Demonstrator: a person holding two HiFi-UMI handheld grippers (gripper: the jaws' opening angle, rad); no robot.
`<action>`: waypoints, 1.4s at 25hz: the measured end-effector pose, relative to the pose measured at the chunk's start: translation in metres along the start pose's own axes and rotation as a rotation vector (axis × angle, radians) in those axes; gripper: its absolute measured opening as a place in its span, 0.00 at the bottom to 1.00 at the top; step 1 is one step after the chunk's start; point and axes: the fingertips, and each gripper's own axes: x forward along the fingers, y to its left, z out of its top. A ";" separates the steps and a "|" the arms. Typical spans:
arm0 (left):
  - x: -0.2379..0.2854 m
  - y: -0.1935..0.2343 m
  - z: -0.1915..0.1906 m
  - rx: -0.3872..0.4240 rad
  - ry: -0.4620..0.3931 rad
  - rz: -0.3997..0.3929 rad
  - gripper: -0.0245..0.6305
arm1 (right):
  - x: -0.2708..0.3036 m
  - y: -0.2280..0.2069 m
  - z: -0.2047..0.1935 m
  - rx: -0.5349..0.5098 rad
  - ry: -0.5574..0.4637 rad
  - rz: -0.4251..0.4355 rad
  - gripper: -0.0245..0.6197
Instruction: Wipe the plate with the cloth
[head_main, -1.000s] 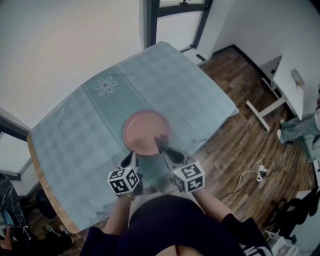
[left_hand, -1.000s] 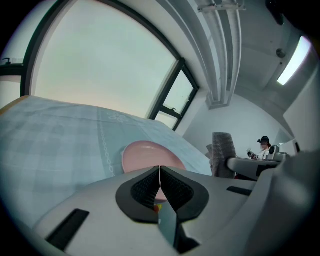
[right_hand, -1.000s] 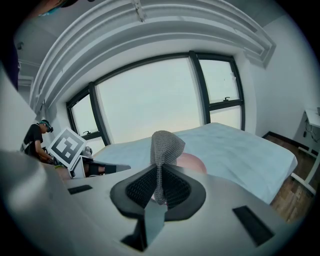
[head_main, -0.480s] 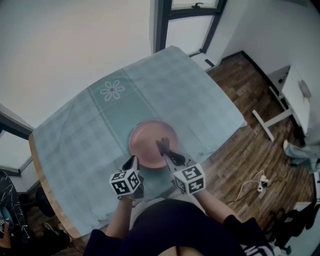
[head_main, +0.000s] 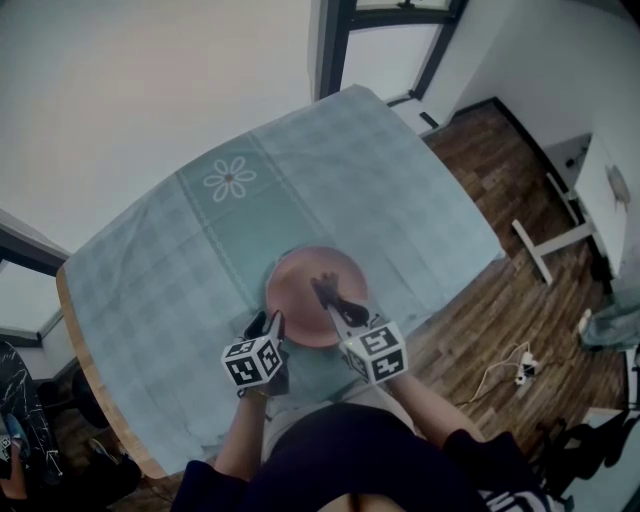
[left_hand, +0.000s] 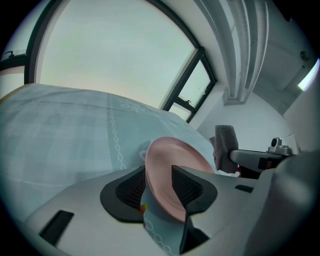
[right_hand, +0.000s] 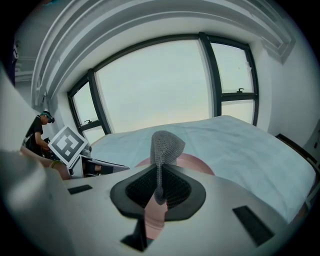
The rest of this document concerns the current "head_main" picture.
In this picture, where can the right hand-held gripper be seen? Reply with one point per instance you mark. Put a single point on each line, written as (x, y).
(380, 352)

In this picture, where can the person's dark shirt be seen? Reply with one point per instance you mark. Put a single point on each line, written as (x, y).
(360, 460)

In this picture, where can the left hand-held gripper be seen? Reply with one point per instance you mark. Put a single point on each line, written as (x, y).
(252, 362)

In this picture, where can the person's left forearm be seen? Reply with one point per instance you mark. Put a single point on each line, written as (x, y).
(240, 435)

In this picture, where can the black office chair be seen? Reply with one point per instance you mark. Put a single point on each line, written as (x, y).
(585, 445)

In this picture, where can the light green checked tablecloth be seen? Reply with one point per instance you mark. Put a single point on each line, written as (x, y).
(175, 300)

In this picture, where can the person's right forearm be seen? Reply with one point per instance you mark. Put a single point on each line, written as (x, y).
(430, 405)

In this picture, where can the small black box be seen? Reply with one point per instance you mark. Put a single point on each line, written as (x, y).
(427, 119)

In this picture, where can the dark window frame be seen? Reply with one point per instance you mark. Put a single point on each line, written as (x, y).
(332, 50)

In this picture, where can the white desk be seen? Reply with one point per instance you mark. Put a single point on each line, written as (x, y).
(600, 215)

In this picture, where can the grey item on desk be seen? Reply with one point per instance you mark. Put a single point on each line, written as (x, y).
(619, 187)

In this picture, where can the big pink plate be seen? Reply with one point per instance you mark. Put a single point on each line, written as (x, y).
(300, 290)

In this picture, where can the white power strip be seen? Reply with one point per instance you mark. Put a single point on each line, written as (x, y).
(527, 369)

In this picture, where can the wooden table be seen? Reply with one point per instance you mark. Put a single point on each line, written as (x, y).
(90, 360)

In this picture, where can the black marble round table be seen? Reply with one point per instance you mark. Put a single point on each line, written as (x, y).
(25, 395)

